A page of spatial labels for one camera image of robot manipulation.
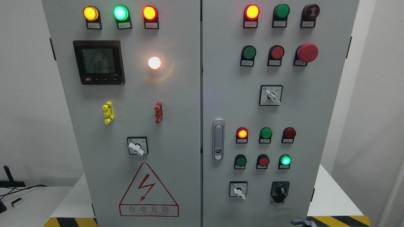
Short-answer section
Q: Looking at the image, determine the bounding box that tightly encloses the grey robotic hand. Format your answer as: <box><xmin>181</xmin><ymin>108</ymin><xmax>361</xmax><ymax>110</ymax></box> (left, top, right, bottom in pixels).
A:
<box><xmin>290</xmin><ymin>219</ymin><xmax>317</xmax><ymax>227</ymax></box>

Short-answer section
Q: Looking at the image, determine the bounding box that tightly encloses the black rotary knob switch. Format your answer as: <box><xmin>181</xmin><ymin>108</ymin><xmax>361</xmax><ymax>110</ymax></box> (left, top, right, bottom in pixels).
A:
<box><xmin>271</xmin><ymin>181</ymin><xmax>290</xmax><ymax>203</ymax></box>

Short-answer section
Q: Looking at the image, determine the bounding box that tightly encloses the white platform with hazard stripes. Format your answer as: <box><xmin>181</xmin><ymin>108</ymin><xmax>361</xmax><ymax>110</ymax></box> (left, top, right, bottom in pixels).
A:
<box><xmin>44</xmin><ymin>166</ymin><xmax>371</xmax><ymax>227</ymax></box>

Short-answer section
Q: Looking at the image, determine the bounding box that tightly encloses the green lamp lower right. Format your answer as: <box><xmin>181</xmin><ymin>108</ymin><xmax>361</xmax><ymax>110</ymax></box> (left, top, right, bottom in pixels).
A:
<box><xmin>278</xmin><ymin>154</ymin><xmax>292</xmax><ymax>169</ymax></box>

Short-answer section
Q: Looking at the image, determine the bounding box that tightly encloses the red push button lower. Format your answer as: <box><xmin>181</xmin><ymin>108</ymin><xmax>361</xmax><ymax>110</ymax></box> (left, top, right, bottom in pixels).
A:
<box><xmin>256</xmin><ymin>154</ymin><xmax>270</xmax><ymax>169</ymax></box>

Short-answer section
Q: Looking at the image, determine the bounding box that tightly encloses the red push button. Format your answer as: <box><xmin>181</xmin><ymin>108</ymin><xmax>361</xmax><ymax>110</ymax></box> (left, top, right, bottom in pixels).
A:
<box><xmin>256</xmin><ymin>154</ymin><xmax>270</xmax><ymax>169</ymax></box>
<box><xmin>267</xmin><ymin>45</ymin><xmax>285</xmax><ymax>67</ymax></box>

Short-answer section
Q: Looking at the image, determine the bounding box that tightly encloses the green push button lower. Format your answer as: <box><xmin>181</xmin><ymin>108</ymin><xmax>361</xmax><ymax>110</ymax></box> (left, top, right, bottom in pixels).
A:
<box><xmin>234</xmin><ymin>154</ymin><xmax>247</xmax><ymax>170</ymax></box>

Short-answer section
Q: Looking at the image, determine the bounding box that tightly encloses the green push button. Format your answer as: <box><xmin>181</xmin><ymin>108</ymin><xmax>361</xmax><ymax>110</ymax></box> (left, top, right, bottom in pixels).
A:
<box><xmin>240</xmin><ymin>45</ymin><xmax>257</xmax><ymax>67</ymax></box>
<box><xmin>234</xmin><ymin>154</ymin><xmax>247</xmax><ymax>170</ymax></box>

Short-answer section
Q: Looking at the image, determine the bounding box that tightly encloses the red lamp middle right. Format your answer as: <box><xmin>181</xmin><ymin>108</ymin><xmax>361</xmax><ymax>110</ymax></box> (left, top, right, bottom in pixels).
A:
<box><xmin>281</xmin><ymin>127</ymin><xmax>297</xmax><ymax>144</ymax></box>

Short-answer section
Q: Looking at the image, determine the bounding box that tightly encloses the green lamp middle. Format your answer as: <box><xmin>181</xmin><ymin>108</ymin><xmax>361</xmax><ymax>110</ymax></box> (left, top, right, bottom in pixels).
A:
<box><xmin>258</xmin><ymin>127</ymin><xmax>273</xmax><ymax>144</ymax></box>

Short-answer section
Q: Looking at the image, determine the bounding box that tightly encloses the lit red lamp middle left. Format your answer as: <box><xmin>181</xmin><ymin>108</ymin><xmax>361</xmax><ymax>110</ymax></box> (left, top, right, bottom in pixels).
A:
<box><xmin>235</xmin><ymin>127</ymin><xmax>248</xmax><ymax>144</ymax></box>

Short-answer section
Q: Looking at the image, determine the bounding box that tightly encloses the red electric hazard warning sticker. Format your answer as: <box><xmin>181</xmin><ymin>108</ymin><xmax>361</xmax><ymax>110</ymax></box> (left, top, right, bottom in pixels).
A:
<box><xmin>119</xmin><ymin>162</ymin><xmax>179</xmax><ymax>217</ymax></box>

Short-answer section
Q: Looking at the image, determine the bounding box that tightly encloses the grey electrical control cabinet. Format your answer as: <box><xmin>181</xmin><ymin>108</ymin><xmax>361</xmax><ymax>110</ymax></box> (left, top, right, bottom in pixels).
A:
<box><xmin>42</xmin><ymin>0</ymin><xmax>359</xmax><ymax>227</ymax></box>

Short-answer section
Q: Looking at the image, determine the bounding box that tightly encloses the red mushroom emergency stop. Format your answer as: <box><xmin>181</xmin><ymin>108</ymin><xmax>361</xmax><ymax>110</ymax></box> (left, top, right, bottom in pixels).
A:
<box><xmin>293</xmin><ymin>43</ymin><xmax>319</xmax><ymax>67</ymax></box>

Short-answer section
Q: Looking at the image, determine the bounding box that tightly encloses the red push button upper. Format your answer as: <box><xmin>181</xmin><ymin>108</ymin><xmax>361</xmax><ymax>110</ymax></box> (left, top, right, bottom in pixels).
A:
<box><xmin>267</xmin><ymin>45</ymin><xmax>285</xmax><ymax>67</ymax></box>

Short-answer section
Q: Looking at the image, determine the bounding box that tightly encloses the green push button upper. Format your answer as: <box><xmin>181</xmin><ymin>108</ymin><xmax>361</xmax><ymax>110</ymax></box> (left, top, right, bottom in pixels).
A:
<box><xmin>240</xmin><ymin>45</ymin><xmax>257</xmax><ymax>67</ymax></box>

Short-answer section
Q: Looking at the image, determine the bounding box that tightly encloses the red terminal clip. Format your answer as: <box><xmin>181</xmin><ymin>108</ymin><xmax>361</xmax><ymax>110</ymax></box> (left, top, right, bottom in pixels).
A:
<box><xmin>154</xmin><ymin>102</ymin><xmax>163</xmax><ymax>124</ymax></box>

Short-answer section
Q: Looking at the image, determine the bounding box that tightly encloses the dark red buzzer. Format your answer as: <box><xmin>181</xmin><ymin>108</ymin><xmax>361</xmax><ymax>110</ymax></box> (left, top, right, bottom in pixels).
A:
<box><xmin>300</xmin><ymin>4</ymin><xmax>320</xmax><ymax>28</ymax></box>

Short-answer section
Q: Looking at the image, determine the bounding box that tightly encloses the green lamp right top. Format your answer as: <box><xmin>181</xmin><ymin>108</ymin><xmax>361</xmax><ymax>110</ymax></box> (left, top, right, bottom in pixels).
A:
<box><xmin>272</xmin><ymin>4</ymin><xmax>290</xmax><ymax>28</ymax></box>

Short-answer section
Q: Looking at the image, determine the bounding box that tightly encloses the lit red lamp right top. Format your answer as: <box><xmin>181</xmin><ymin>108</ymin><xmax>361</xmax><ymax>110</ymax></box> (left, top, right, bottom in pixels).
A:
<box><xmin>243</xmin><ymin>4</ymin><xmax>260</xmax><ymax>28</ymax></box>

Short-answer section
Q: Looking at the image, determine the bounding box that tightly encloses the glowing white round lamp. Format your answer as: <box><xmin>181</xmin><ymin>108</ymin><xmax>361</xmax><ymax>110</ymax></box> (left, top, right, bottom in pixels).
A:
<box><xmin>148</xmin><ymin>56</ymin><xmax>161</xmax><ymax>70</ymax></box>

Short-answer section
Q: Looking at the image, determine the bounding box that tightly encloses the yellow terminal clip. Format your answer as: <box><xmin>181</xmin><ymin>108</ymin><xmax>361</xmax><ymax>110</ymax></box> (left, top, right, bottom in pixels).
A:
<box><xmin>102</xmin><ymin>102</ymin><xmax>114</xmax><ymax>125</ymax></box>

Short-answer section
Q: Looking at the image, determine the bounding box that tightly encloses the lit red lamp left door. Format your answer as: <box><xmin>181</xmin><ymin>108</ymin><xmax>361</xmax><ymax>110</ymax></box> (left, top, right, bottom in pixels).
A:
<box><xmin>142</xmin><ymin>5</ymin><xmax>159</xmax><ymax>30</ymax></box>

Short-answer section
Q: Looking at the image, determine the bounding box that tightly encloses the black digital power meter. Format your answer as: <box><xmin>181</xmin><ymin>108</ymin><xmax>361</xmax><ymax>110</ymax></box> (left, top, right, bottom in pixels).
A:
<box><xmin>73</xmin><ymin>40</ymin><xmax>125</xmax><ymax>85</ymax></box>

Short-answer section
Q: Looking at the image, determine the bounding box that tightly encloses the lit green indicator lamp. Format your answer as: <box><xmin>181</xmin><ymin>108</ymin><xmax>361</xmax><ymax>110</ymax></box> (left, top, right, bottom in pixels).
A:
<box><xmin>113</xmin><ymin>5</ymin><xmax>132</xmax><ymax>30</ymax></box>

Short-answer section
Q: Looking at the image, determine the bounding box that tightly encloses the small black white adapter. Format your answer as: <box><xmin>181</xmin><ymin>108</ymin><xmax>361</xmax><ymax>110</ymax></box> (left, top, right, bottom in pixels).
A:
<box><xmin>11</xmin><ymin>197</ymin><xmax>23</xmax><ymax>208</ymax></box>

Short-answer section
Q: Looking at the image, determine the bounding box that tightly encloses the black device with antenna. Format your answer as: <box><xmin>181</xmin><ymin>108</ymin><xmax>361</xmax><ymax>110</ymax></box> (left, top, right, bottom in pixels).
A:
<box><xmin>0</xmin><ymin>166</ymin><xmax>26</xmax><ymax>188</ymax></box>

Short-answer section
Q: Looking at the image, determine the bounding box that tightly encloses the yellow indicator lamp top left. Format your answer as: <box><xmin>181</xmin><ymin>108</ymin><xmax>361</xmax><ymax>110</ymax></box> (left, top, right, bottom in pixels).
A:
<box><xmin>83</xmin><ymin>5</ymin><xmax>102</xmax><ymax>30</ymax></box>

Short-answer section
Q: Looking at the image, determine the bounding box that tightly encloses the black object at left edge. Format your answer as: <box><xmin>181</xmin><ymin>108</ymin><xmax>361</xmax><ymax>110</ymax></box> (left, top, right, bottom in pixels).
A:
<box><xmin>0</xmin><ymin>200</ymin><xmax>7</xmax><ymax>213</ymax></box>

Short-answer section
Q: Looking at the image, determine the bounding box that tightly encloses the white selector switch lower right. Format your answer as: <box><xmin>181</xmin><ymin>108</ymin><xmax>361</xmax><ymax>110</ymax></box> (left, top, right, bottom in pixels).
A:
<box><xmin>229</xmin><ymin>181</ymin><xmax>248</xmax><ymax>200</ymax></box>

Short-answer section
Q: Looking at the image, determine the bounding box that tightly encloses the white selector switch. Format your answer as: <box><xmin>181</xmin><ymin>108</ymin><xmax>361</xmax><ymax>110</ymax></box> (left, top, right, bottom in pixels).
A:
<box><xmin>259</xmin><ymin>85</ymin><xmax>283</xmax><ymax>106</ymax></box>
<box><xmin>229</xmin><ymin>181</ymin><xmax>248</xmax><ymax>200</ymax></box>

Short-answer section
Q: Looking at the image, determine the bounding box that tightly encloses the silver door lock handle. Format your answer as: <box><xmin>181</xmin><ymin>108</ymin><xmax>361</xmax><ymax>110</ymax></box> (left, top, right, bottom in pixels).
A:
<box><xmin>212</xmin><ymin>118</ymin><xmax>225</xmax><ymax>160</ymax></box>

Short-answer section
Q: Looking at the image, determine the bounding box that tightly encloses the white selector switch upper right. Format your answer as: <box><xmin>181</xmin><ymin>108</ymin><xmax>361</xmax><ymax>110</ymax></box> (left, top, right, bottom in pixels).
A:
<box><xmin>259</xmin><ymin>85</ymin><xmax>283</xmax><ymax>106</ymax></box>

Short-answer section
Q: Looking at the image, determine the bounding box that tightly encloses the white selector switch left door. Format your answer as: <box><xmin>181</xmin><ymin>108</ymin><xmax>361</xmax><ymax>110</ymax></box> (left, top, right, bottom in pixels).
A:
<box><xmin>127</xmin><ymin>137</ymin><xmax>149</xmax><ymax>157</ymax></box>

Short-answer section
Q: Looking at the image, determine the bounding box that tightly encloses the black cable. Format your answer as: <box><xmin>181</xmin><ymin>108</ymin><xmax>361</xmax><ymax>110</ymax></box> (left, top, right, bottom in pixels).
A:
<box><xmin>0</xmin><ymin>184</ymin><xmax>48</xmax><ymax>200</ymax></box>

